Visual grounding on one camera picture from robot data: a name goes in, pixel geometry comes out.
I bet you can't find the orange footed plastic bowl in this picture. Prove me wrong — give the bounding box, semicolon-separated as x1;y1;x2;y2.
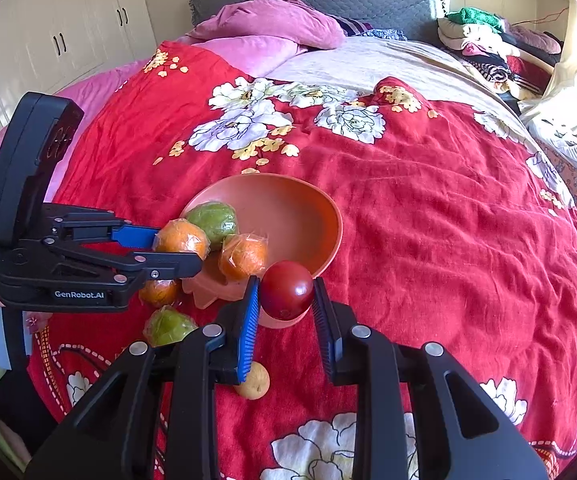
177;172;344;330

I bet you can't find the striped pillow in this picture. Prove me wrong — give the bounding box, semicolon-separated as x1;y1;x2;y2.
329;15;374;37

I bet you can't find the orange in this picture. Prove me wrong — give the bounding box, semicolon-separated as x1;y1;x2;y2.
218;232;269;281
138;277;182;308
153;219;210;261

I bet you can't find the green citrus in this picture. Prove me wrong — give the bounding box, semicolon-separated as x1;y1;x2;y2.
143;306;199;348
186;201;240;252

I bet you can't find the cream wardrobe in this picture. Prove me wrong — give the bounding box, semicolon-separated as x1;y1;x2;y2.
0;0;156;136

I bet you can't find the red floral blanket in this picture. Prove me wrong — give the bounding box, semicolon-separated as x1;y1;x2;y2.
26;40;577;480

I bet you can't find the red tomato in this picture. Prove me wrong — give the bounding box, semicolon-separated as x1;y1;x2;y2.
259;260;315;322

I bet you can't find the dark cloth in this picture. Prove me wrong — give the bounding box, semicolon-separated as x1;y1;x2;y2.
0;370;59;456

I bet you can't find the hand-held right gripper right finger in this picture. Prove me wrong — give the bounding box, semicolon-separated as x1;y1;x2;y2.
313;277;552;480

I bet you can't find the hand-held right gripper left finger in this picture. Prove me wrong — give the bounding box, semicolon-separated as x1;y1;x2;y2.
23;275;262;480

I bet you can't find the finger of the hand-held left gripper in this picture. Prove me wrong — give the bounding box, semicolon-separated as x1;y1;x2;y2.
43;203;162;251
51;244;203;284

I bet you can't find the blue patterned cloth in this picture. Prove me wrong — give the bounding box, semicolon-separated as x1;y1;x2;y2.
359;27;408;42

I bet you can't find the small yellow longan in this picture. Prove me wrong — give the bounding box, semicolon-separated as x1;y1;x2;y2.
233;361;270;401

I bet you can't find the floral patterned cloth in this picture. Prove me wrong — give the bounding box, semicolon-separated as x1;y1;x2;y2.
533;135;577;206

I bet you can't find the pink folded quilt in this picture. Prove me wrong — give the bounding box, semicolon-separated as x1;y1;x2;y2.
186;0;347;51

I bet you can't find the beige bed sheet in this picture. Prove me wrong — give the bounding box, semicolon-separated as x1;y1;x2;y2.
268;37;524;126

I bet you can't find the pile of folded clothes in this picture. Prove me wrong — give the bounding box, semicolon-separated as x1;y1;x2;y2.
436;7;564;101

